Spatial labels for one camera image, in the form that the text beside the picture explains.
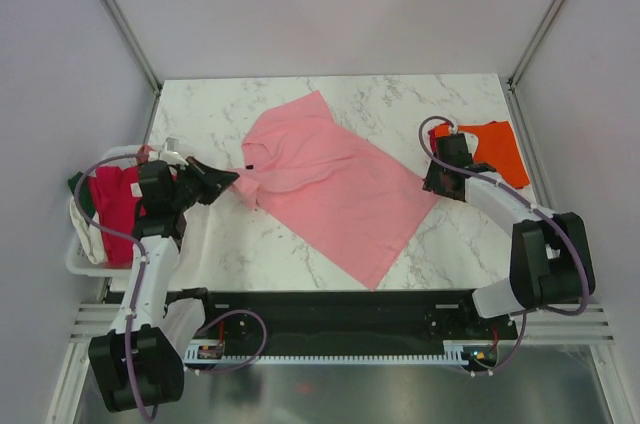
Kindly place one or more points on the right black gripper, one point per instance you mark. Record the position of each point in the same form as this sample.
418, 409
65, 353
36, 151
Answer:
430, 182

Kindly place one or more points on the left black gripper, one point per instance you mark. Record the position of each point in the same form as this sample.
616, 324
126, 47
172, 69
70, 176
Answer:
214, 181

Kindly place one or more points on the pink t shirt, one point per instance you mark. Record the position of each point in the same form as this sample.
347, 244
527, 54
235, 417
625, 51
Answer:
349, 200

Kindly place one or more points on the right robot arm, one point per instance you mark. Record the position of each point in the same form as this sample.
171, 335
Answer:
550, 265

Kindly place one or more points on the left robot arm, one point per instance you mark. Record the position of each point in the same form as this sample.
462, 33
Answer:
136, 364

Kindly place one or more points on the orange folded t shirt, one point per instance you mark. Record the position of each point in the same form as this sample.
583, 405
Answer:
497, 146

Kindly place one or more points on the magenta t shirt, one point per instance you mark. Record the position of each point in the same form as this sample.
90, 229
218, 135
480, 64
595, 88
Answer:
115, 205

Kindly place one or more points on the dark green t shirt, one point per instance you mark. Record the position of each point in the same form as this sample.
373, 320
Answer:
81, 196

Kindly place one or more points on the white t shirt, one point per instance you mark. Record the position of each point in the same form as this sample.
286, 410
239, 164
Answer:
90, 238

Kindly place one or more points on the white laundry basket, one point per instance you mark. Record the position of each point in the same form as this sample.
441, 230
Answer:
85, 259

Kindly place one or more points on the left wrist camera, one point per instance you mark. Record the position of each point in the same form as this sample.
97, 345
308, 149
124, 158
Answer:
167, 152

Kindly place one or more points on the right aluminium frame post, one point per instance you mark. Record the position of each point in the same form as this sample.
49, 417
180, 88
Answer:
547, 21

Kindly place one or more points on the aluminium frame post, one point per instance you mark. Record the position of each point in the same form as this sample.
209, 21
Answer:
547, 21
124, 29

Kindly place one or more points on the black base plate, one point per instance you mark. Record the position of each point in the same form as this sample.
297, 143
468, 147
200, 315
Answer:
347, 322

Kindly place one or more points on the white cable duct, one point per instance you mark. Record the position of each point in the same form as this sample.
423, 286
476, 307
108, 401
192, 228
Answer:
204, 353

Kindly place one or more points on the left aluminium frame post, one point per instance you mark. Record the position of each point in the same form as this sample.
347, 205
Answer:
124, 29

